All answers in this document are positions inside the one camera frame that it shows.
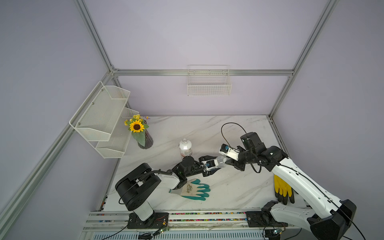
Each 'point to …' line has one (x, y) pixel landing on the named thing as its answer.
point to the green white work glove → (193, 189)
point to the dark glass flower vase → (148, 142)
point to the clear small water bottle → (221, 161)
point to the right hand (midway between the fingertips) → (229, 160)
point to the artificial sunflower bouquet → (136, 126)
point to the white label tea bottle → (185, 147)
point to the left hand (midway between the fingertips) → (217, 162)
